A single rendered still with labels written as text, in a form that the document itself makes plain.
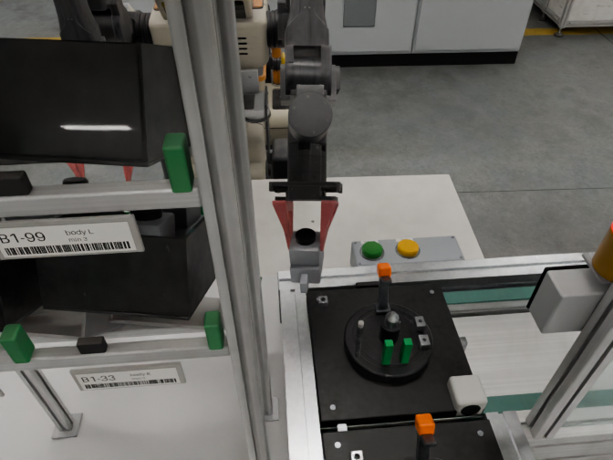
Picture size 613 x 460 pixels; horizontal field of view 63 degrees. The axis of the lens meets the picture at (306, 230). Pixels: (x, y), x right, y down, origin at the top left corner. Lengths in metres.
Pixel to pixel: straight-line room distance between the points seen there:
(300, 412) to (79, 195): 0.55
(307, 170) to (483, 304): 0.43
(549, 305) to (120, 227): 0.47
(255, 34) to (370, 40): 2.59
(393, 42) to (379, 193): 2.65
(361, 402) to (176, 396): 0.33
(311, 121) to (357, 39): 3.16
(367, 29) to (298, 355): 3.15
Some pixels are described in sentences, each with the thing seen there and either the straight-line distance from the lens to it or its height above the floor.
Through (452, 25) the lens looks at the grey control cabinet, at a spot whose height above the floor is 0.31.
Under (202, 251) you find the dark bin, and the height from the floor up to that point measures 1.33.
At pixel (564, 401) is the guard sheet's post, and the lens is 0.74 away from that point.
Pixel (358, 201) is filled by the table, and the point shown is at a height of 0.86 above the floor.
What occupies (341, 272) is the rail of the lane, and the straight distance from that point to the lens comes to 0.93.
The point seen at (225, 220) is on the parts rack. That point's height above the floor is 1.45.
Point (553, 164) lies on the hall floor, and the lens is 3.15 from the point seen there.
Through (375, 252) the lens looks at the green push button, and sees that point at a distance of 0.96.
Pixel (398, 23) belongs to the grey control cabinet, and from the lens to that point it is 3.80.
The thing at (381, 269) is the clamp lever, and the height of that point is 1.07.
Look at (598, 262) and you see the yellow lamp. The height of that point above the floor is 1.27.
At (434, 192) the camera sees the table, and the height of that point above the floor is 0.86.
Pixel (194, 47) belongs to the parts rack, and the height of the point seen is 1.55.
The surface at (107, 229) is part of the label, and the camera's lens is 0.32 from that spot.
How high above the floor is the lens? 1.65
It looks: 43 degrees down
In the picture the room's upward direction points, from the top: straight up
